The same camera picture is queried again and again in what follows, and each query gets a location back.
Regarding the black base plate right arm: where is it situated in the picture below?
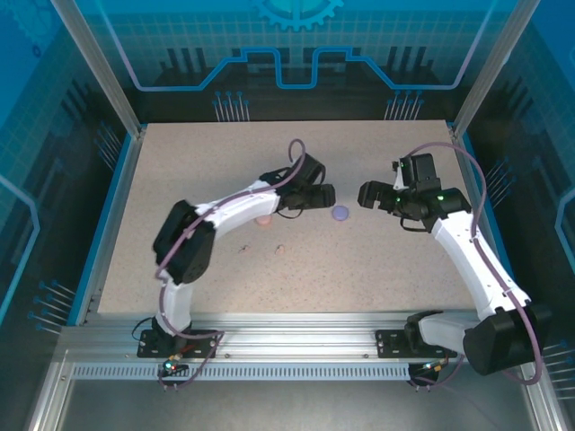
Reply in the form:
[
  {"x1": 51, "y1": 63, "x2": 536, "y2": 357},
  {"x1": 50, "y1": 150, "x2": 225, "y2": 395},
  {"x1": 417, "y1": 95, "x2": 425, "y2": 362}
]
[{"x1": 375, "y1": 330, "x2": 458, "y2": 359}]

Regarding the black base plate left arm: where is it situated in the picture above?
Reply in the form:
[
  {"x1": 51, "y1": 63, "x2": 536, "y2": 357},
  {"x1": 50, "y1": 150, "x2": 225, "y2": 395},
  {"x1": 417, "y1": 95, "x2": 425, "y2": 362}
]
[{"x1": 137, "y1": 330, "x2": 220, "y2": 359}]

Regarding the small connector with LEDs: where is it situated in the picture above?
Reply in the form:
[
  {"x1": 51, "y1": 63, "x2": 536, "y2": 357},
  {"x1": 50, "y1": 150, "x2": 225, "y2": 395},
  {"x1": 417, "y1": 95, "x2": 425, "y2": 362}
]
[
  {"x1": 157, "y1": 356, "x2": 190, "y2": 378},
  {"x1": 411, "y1": 358, "x2": 450, "y2": 376}
]

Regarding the grey metal sheet panel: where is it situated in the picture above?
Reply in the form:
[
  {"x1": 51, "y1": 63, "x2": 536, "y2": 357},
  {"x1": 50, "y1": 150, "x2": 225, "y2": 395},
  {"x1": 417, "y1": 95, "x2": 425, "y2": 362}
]
[{"x1": 57, "y1": 376, "x2": 540, "y2": 431}]

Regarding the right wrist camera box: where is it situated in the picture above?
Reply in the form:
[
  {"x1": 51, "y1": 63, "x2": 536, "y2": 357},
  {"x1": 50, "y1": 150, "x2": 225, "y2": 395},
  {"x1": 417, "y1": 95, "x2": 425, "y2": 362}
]
[{"x1": 389, "y1": 159, "x2": 408, "y2": 192}]

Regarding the aluminium side rail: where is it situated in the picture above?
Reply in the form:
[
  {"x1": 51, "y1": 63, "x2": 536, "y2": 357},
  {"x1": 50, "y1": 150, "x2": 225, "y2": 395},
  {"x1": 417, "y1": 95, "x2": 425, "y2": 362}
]
[
  {"x1": 448, "y1": 120, "x2": 531, "y2": 327},
  {"x1": 66, "y1": 128, "x2": 147, "y2": 327}
]

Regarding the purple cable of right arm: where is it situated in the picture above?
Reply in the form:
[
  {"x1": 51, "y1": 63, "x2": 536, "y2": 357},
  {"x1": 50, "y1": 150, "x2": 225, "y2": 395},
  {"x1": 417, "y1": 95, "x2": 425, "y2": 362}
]
[{"x1": 402, "y1": 141, "x2": 547, "y2": 391}]

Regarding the aluminium mounting rail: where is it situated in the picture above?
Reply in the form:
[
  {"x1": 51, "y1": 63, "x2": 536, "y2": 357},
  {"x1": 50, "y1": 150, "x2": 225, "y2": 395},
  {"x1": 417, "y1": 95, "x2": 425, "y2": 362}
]
[{"x1": 57, "y1": 312, "x2": 538, "y2": 363}]

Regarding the aluminium frame post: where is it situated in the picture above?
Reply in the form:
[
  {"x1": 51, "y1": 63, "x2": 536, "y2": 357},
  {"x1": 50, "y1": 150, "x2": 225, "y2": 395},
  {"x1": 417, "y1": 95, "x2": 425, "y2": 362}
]
[
  {"x1": 451, "y1": 0, "x2": 543, "y2": 138},
  {"x1": 49, "y1": 0, "x2": 147, "y2": 138}
]

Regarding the slotted metal cable duct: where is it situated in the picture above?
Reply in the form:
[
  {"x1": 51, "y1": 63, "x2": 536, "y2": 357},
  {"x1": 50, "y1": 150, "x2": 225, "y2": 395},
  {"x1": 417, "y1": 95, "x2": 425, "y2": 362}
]
[{"x1": 71, "y1": 364, "x2": 412, "y2": 379}]

